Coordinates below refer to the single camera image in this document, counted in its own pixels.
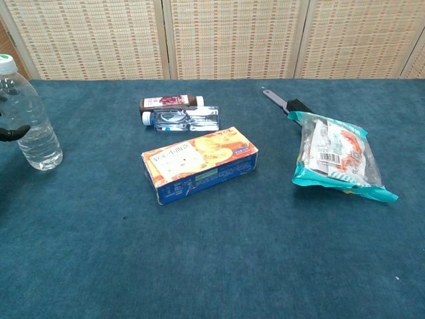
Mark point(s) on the blue carpet table cover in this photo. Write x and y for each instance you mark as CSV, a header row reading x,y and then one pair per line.
x,y
212,249

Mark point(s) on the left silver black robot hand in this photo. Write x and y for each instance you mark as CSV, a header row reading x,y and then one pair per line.
x,y
13,133

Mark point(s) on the dark juice bottle white cap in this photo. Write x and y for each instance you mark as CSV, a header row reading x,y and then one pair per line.
x,y
166,100

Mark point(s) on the orange bamboo screen panel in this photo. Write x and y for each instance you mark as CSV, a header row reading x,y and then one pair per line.
x,y
10,50

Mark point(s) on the teal clear snack bag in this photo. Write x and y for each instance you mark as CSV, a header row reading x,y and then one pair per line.
x,y
335,156

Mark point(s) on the grey brush black bristles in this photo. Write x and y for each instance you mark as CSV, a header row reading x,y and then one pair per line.
x,y
279,101

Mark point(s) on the bamboo folding screen panel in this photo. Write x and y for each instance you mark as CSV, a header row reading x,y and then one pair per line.
x,y
418,66
358,36
93,36
232,36

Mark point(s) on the round transparent plastic water bottle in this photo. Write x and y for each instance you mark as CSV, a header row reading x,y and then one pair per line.
x,y
36,139

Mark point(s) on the square clear bottle blue label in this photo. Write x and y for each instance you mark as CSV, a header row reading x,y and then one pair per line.
x,y
186,120

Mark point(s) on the orange blue biscuit box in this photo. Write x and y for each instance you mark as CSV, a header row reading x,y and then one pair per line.
x,y
199,163

